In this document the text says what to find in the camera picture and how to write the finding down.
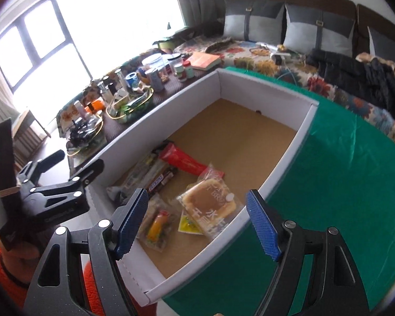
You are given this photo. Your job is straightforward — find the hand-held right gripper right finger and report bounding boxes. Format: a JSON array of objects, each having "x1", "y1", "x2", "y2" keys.
[{"x1": 245, "y1": 189, "x2": 371, "y2": 316}]

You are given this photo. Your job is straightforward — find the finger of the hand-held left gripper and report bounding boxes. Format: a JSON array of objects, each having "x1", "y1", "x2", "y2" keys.
[
  {"x1": 16, "y1": 150, "x2": 66, "y2": 186},
  {"x1": 31, "y1": 159, "x2": 105, "y2": 199}
]

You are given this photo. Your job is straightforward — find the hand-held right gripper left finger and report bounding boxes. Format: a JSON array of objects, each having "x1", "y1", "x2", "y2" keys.
[{"x1": 24, "y1": 187, "x2": 149, "y2": 316}]

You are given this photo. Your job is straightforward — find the small clear cake packet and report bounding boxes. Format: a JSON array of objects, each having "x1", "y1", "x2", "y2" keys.
[{"x1": 136, "y1": 204, "x2": 177, "y2": 253}]

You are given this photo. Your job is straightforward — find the long clear black-ended packet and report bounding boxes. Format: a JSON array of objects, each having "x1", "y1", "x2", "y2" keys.
[{"x1": 107, "y1": 151, "x2": 168, "y2": 205}]

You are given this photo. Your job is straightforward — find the dark brown chocolate bar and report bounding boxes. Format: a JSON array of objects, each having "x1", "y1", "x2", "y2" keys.
[{"x1": 146, "y1": 166, "x2": 179, "y2": 192}]

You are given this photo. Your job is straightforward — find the yellow packet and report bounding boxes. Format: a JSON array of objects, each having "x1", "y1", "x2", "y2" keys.
[{"x1": 178, "y1": 211, "x2": 205, "y2": 236}]

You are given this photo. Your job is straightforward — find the clear bread packet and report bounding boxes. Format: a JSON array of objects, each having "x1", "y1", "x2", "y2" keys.
[{"x1": 177, "y1": 163, "x2": 245, "y2": 241}]

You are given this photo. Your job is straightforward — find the red packet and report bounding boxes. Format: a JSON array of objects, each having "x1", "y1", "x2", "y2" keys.
[{"x1": 159, "y1": 143, "x2": 225, "y2": 178}]

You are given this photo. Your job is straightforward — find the white board panel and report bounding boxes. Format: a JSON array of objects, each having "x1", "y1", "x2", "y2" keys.
[{"x1": 87, "y1": 68, "x2": 319, "y2": 307}]

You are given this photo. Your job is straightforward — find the person's left forearm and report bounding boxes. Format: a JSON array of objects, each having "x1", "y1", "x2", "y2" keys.
[{"x1": 0, "y1": 245, "x2": 30, "y2": 307}]

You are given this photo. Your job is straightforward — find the person's left hand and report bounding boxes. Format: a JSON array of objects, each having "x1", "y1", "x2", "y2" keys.
[{"x1": 6, "y1": 232, "x2": 51, "y2": 270}]

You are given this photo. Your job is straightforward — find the wooden rack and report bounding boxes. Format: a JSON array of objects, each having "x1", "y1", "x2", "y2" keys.
[{"x1": 11, "y1": 108, "x2": 52, "y2": 160}]

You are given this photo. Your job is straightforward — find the gold-rimmed clear tray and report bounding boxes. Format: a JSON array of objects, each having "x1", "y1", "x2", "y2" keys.
[
  {"x1": 65, "y1": 115, "x2": 106, "y2": 156},
  {"x1": 105, "y1": 87, "x2": 155, "y2": 125}
]

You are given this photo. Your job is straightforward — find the person's orange sweater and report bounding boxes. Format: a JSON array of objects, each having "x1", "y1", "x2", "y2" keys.
[{"x1": 82, "y1": 260, "x2": 105, "y2": 315}]

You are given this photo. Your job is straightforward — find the green tablecloth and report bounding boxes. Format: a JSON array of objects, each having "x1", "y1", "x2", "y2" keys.
[{"x1": 158, "y1": 66, "x2": 395, "y2": 316}]

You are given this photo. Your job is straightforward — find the cluster of bottles and jars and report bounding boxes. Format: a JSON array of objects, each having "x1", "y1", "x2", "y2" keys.
[{"x1": 71, "y1": 52, "x2": 195, "y2": 119}]

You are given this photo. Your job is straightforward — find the dark side table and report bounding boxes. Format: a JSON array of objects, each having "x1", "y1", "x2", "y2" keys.
[{"x1": 57, "y1": 66, "x2": 218, "y2": 178}]

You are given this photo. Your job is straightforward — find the dark framed window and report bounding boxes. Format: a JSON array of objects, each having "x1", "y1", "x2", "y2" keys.
[{"x1": 0, "y1": 0, "x2": 185, "y2": 88}]

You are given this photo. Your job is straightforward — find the orange book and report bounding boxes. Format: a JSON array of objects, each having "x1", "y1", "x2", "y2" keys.
[{"x1": 185, "y1": 52, "x2": 222, "y2": 72}]

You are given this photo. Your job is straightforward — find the floral bedspread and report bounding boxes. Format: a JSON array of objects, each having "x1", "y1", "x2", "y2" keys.
[{"x1": 173, "y1": 34, "x2": 395, "y2": 154}]

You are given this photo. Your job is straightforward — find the leopard print cloth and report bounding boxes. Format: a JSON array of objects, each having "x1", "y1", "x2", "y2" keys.
[{"x1": 205, "y1": 37, "x2": 235, "y2": 53}]

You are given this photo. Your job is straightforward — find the black puffer jacket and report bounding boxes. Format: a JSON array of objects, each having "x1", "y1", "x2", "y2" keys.
[{"x1": 308, "y1": 49, "x2": 395, "y2": 121}]

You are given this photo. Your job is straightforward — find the grey curtain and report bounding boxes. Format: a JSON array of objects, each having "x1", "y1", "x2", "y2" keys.
[{"x1": 170, "y1": 0, "x2": 225, "y2": 31}]

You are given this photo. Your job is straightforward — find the beige garment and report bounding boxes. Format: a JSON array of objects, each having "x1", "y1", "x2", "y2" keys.
[{"x1": 355, "y1": 53, "x2": 395, "y2": 73}]

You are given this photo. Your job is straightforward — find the grey white cushion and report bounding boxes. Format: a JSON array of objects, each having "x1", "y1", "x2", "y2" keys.
[
  {"x1": 367, "y1": 26, "x2": 395, "y2": 61},
  {"x1": 223, "y1": 0, "x2": 285, "y2": 44},
  {"x1": 282, "y1": 3, "x2": 356, "y2": 57}
]

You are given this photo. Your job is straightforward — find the white charger cable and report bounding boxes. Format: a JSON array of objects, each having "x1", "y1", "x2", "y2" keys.
[{"x1": 255, "y1": 41, "x2": 305, "y2": 68}]

